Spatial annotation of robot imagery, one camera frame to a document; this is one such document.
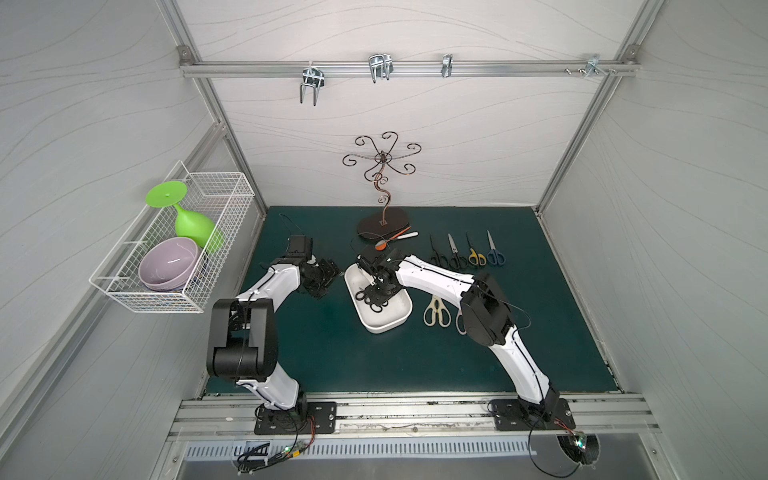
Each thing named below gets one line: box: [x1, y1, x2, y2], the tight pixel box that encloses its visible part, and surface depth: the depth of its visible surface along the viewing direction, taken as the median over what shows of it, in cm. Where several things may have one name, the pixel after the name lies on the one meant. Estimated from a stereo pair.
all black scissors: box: [429, 233, 449, 268], surface depth 107 cm
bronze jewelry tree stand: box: [342, 131, 422, 240], surface depth 98 cm
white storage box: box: [344, 263, 413, 334], surface depth 94 cm
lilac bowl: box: [138, 237, 199, 292], surface depth 62 cm
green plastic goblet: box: [146, 181, 225, 248], surface depth 63 cm
